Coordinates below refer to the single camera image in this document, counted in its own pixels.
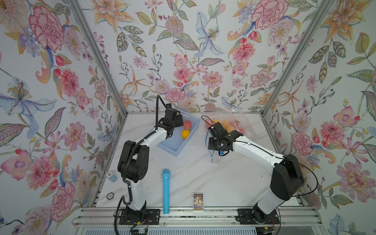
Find small purple card box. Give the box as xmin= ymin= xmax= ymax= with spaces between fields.
xmin=193 ymin=193 xmax=205 ymax=212

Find light blue toy microphone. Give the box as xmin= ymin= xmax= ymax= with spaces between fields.
xmin=162 ymin=169 xmax=170 ymax=214

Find blue patterned poker chip stack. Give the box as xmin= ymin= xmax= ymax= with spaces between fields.
xmin=106 ymin=171 xmax=118 ymax=183

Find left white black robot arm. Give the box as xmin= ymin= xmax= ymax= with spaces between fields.
xmin=115 ymin=95 xmax=183 ymax=225

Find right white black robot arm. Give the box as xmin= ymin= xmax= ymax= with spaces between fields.
xmin=208 ymin=122 xmax=307 ymax=224

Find blue perforated plastic basket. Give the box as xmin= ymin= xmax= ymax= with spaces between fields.
xmin=157 ymin=110 xmax=200 ymax=157

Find clear blue zip-top bag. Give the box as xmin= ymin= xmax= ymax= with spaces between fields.
xmin=205 ymin=130 xmax=224 ymax=165

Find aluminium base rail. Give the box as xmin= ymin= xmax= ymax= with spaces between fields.
xmin=72 ymin=207 xmax=322 ymax=228

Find single poker chip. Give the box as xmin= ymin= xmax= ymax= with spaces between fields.
xmin=106 ymin=193 xmax=115 ymax=200

